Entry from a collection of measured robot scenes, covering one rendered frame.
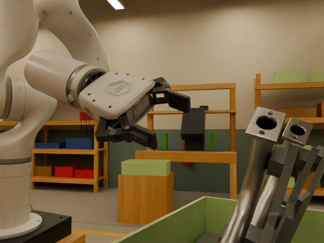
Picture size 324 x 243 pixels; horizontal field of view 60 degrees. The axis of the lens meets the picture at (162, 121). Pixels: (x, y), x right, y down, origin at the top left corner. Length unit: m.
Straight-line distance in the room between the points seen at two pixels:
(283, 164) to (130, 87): 0.25
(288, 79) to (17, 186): 4.81
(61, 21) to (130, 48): 5.72
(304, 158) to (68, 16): 0.54
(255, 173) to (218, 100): 5.27
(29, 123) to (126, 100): 0.48
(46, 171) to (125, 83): 6.04
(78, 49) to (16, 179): 0.40
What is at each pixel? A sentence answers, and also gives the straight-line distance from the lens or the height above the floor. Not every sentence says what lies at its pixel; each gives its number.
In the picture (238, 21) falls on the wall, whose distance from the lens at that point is 6.08.
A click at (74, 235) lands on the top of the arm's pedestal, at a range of 0.99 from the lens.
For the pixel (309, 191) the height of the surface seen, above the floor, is 1.03.
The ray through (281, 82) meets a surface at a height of 2.04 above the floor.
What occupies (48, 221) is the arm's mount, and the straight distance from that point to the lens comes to 0.96.
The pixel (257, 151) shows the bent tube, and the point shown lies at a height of 1.15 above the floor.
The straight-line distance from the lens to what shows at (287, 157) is 0.43.
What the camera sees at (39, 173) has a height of 0.32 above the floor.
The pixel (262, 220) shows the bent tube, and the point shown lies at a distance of 0.59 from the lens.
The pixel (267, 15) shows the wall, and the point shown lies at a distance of 6.14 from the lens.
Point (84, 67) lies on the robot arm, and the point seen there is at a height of 1.28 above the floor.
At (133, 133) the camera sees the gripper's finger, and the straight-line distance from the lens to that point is 0.40.
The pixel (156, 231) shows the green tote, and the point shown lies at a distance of 0.71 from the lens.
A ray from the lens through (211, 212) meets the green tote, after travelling 0.98.
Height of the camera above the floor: 1.17
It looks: 2 degrees up
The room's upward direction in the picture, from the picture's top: straight up
